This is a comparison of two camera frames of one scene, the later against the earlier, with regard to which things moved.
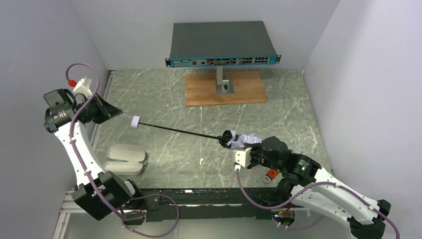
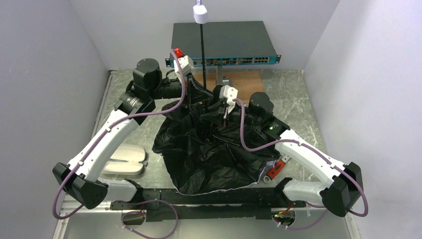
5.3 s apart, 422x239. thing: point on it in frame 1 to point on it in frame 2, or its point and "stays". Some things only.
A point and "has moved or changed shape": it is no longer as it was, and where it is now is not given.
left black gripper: x=101 y=108 to x=194 y=92
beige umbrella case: x=134 y=154 stays
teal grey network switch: x=196 y=44 stays
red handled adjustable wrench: x=270 y=175 stays
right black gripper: x=258 y=147 to x=217 y=106
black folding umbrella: x=228 y=138 has moved or changed shape
